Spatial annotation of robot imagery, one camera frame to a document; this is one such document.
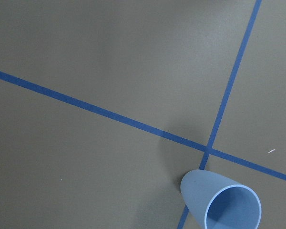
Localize light blue plastic cup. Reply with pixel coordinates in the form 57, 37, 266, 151
180, 169, 262, 229

